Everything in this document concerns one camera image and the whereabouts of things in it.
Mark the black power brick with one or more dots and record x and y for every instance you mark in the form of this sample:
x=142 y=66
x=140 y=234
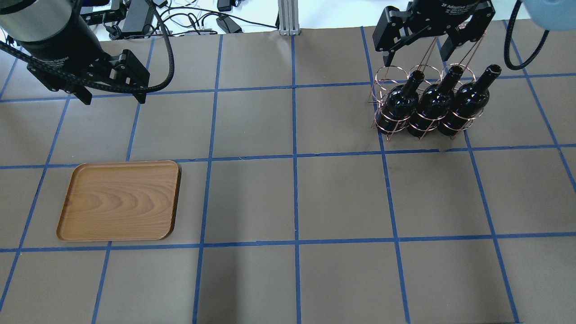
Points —
x=228 y=25

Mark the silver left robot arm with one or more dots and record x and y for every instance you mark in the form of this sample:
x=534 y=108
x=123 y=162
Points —
x=53 y=32

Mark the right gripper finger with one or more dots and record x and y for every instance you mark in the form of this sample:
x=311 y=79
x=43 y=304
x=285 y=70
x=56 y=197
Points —
x=396 y=29
x=473 y=31

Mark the aluminium frame post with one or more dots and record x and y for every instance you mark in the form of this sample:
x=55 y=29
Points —
x=289 y=24

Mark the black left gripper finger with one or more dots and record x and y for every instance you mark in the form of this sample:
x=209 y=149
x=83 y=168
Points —
x=128 y=70
x=81 y=92

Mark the black power adapter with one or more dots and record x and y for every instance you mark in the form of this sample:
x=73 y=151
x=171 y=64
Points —
x=138 y=19

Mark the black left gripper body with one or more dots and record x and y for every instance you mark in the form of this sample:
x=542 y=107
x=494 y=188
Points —
x=63 y=47

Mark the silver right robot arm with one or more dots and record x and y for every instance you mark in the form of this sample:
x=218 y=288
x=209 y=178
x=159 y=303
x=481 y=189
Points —
x=551 y=15

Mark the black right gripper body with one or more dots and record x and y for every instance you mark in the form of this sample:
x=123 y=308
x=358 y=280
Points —
x=443 y=10

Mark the dark wine bottle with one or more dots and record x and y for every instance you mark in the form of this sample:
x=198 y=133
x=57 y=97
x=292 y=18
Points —
x=469 y=102
x=434 y=104
x=398 y=105

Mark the wooden tray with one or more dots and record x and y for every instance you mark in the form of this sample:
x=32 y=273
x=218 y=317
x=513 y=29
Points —
x=120 y=201

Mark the copper wire bottle basket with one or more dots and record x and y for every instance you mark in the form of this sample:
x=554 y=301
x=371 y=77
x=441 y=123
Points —
x=386 y=78

